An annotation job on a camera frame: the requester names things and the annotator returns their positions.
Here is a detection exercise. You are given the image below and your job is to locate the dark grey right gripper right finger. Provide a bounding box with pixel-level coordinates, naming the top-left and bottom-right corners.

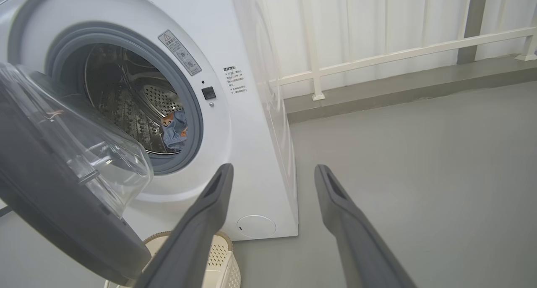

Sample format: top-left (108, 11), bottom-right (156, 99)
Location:
top-left (314, 165), bottom-right (418, 288)

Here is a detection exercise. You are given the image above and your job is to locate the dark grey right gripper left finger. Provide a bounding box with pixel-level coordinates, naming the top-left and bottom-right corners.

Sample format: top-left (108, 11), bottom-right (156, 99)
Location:
top-left (134, 163), bottom-right (234, 288)

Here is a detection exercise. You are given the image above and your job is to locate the blue cartoon print garment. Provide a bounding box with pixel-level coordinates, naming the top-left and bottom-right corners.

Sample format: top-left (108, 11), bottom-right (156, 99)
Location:
top-left (162, 110), bottom-right (188, 151)

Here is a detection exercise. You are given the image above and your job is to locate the black round glass washer door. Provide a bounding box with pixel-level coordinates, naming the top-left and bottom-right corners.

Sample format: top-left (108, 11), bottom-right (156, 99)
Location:
top-left (0, 62), bottom-right (154, 285)

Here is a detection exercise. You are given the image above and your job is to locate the white front-load washing machine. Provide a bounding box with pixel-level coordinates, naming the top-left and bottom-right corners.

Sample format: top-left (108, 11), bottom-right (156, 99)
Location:
top-left (0, 0), bottom-right (299, 241)

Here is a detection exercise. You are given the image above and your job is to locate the perforated steel washer drum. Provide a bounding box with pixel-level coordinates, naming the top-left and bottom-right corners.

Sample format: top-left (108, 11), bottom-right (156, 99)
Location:
top-left (84, 45), bottom-right (187, 155)

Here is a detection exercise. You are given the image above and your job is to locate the cream perforated laundry basket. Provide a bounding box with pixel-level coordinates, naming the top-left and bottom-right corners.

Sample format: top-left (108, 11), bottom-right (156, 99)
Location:
top-left (105, 231), bottom-right (242, 288)

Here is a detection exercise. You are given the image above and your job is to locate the round white filter cover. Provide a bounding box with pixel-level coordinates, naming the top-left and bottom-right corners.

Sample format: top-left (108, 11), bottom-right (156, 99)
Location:
top-left (236, 215), bottom-right (277, 239)

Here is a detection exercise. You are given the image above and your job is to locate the white metal railing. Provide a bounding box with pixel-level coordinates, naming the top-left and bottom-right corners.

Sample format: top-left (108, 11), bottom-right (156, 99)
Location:
top-left (268, 0), bottom-right (537, 102)

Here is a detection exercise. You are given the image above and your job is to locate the grey warning sticker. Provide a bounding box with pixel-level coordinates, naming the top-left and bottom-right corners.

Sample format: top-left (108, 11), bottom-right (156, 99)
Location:
top-left (158, 30), bottom-right (202, 76)

